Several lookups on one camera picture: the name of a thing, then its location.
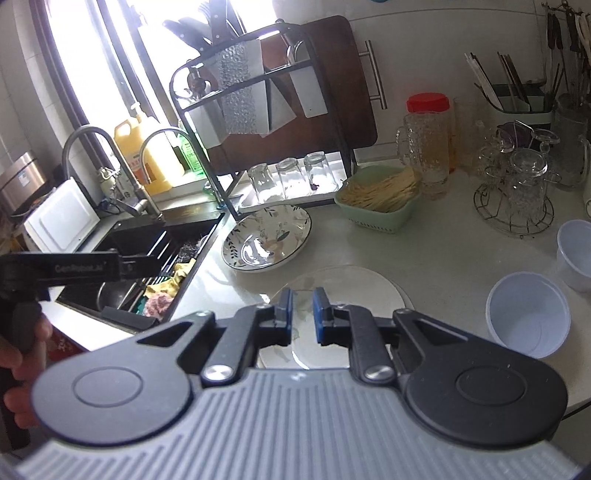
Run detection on yellow rag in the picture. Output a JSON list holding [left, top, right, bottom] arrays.
[[145, 258, 198, 299]]

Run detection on clear glass mug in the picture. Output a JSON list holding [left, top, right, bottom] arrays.
[[396, 113, 451, 200]]

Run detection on yellow detergent bottle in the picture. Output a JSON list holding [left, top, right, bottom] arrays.
[[113, 102, 186, 195]]

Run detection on dry noodles bundle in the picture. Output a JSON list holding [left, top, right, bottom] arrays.
[[341, 167, 420, 213]]

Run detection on tall steel faucet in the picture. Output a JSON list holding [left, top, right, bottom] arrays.
[[61, 125, 165, 228]]

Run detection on white drip tray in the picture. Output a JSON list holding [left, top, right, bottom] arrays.
[[236, 173, 352, 214]]

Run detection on green plastic basket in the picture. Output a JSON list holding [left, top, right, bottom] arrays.
[[334, 165, 424, 234]]

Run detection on dark brown cutting board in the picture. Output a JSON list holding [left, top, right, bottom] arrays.
[[221, 15, 380, 177]]

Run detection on person's left hand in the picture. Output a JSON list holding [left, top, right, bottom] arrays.
[[0, 318, 54, 431]]

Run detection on knives set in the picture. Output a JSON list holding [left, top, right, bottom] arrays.
[[163, 0, 245, 51]]

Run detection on chopsticks bundle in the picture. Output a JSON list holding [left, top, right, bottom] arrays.
[[464, 51, 532, 112]]

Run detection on floral ceramic plate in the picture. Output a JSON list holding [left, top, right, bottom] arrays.
[[222, 205, 313, 271]]

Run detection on red lid jar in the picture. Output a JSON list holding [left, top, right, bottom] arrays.
[[406, 92, 452, 178]]

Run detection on clear drinking glass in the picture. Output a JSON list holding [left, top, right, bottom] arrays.
[[276, 157, 308, 195], [303, 152, 339, 193], [246, 163, 278, 205]]

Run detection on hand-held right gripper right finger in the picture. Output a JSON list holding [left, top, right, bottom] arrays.
[[312, 288, 472, 384]]

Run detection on green utensil holder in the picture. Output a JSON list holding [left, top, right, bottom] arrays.
[[480, 80, 555, 129]]

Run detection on small steel faucet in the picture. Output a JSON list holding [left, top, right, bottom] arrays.
[[137, 128, 223, 209]]

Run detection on green bottle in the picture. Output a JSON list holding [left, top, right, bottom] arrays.
[[174, 130, 207, 177]]

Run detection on steel cabinet handle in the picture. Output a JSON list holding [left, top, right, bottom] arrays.
[[364, 40, 388, 110]]

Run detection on hanging kitchen utensils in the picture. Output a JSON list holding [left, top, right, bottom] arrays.
[[541, 0, 591, 58]]

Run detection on black dish rack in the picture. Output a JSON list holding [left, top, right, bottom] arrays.
[[168, 24, 359, 223]]

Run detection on black sink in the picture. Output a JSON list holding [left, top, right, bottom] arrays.
[[56, 207, 228, 332]]

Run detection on stainless steel appliance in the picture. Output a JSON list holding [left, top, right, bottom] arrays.
[[0, 151, 49, 219]]

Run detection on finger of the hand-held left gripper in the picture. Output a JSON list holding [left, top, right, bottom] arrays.
[[119, 256, 184, 278]]

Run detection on white cutting board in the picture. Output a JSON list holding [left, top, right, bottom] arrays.
[[23, 178, 101, 254]]

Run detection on group of clear glass cups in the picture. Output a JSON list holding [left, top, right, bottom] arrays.
[[475, 127, 561, 224]]

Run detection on pink rag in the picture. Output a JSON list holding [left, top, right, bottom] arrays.
[[142, 295, 175, 320]]

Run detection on white bowl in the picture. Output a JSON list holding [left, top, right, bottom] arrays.
[[486, 272, 572, 361], [556, 220, 591, 305]]

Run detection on wire cup rack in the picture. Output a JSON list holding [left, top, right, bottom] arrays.
[[473, 182, 555, 239]]

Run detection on clear glass plate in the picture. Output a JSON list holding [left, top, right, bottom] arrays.
[[257, 265, 415, 370]]

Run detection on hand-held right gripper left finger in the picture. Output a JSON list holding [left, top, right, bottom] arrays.
[[136, 290, 293, 387]]

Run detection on textured dish cloth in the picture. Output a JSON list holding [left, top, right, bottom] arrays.
[[213, 39, 297, 138]]

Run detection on purple cup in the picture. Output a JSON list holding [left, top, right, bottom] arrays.
[[499, 121, 534, 151]]

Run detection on glass pitcher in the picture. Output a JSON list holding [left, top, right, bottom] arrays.
[[551, 92, 591, 191]]

